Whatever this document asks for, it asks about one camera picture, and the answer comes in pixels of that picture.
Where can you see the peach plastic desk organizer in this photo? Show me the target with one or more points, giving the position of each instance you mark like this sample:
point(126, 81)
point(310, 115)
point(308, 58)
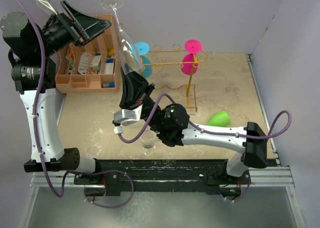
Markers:
point(68, 80)

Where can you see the white oval label card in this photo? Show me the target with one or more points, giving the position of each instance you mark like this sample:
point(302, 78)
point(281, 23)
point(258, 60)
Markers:
point(83, 63)

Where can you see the pink plastic wine glass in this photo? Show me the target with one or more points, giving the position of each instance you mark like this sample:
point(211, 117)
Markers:
point(193, 47)

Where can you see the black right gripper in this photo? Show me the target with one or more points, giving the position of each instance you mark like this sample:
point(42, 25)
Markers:
point(133, 86)

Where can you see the green plastic wine glass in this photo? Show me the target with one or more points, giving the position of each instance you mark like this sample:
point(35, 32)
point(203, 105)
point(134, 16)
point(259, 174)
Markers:
point(219, 119)

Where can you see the blue plastic wine glass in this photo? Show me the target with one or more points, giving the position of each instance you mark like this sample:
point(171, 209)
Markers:
point(143, 48)

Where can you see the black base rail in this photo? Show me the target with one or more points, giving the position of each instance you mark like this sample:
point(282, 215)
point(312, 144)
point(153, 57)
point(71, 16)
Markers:
point(207, 176)

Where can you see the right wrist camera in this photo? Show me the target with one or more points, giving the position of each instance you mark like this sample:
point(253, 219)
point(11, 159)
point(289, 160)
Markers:
point(126, 117)

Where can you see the blue grey glue stick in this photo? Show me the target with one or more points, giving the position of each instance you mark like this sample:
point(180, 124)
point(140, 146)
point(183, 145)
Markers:
point(108, 85)

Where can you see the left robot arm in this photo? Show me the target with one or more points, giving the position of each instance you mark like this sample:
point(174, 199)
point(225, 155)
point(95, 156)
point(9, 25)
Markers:
point(33, 72)

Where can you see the clear wine glass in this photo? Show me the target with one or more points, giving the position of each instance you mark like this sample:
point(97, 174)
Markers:
point(148, 143)
point(128, 54)

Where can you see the green white small box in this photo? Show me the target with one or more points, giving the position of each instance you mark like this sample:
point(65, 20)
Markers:
point(95, 64)

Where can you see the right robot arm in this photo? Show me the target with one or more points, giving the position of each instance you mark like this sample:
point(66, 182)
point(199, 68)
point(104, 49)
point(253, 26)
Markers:
point(173, 127)

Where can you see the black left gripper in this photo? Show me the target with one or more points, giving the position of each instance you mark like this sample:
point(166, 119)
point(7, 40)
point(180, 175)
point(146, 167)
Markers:
point(87, 25)

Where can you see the white box blue cap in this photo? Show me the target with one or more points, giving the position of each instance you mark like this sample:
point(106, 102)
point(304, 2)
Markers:
point(109, 66)

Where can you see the yellow sponge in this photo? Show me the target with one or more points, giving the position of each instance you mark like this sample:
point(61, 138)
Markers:
point(111, 52)

